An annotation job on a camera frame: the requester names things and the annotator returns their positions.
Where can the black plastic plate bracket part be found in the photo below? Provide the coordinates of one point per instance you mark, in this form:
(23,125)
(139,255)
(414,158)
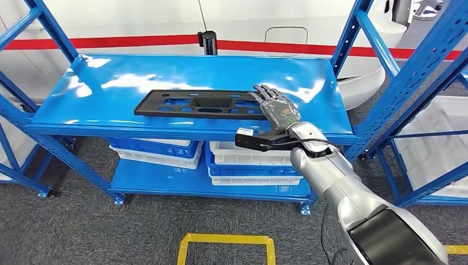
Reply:
(153,106)

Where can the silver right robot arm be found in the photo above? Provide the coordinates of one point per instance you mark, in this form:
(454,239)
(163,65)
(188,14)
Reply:
(340,183)

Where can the blue metal shelf rack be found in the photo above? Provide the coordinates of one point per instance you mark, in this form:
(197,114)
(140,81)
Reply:
(25,181)
(219,73)
(431,188)

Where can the yellow floor tape square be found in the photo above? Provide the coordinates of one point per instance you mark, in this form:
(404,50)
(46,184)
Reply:
(457,249)

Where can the large white plastic crate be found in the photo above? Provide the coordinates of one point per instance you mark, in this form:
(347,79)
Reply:
(14,146)
(427,153)

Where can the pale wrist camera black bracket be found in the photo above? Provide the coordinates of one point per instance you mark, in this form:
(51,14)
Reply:
(252,141)

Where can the white car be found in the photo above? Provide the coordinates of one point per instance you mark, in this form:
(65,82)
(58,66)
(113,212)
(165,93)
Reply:
(109,18)

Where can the black stanchion post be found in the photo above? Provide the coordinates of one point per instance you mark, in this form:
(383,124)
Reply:
(209,42)

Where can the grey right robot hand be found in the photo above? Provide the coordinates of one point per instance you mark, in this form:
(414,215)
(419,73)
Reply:
(279,111)

